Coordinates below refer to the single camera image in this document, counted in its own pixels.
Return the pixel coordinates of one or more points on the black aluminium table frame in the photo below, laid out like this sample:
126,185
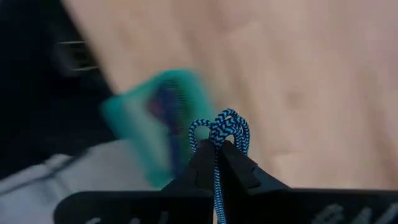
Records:
37,93

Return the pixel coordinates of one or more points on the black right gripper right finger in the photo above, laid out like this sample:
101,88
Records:
239,174

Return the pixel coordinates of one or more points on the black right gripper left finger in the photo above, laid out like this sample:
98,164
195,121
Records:
199,174

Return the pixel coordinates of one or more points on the teal plastic tray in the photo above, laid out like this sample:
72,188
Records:
133,124

